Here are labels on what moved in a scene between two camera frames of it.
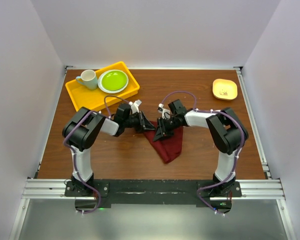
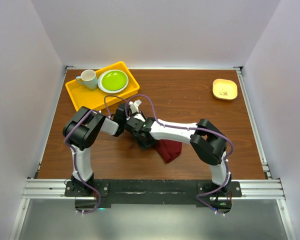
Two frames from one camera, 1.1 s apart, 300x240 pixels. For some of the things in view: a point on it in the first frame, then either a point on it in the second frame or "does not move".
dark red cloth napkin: (169, 147) does not move
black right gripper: (161, 130) → (143, 144)
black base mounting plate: (216, 195) does not move
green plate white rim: (112, 81) does not move
